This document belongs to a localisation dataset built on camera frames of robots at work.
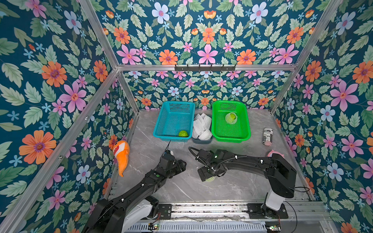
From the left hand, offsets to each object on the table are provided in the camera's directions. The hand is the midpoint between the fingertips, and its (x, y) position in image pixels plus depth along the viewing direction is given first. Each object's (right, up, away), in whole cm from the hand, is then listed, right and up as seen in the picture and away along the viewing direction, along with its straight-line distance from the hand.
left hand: (185, 164), depth 86 cm
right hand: (+14, -3, -2) cm, 14 cm away
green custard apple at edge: (-3, +18, +13) cm, 22 cm away
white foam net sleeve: (+35, +32, +22) cm, 52 cm away
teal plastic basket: (-10, +26, +26) cm, 38 cm away
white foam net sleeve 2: (+14, -4, -12) cm, 19 cm away
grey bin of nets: (+8, +12, +13) cm, 20 cm away
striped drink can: (+56, +15, +14) cm, 60 cm away
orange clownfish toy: (-41, +9, +4) cm, 42 cm away
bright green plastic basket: (+38, +18, +19) cm, 46 cm away
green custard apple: (+32, +29, +20) cm, 47 cm away
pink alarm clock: (+55, +5, +6) cm, 55 cm away
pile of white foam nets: (+10, +22, +18) cm, 30 cm away
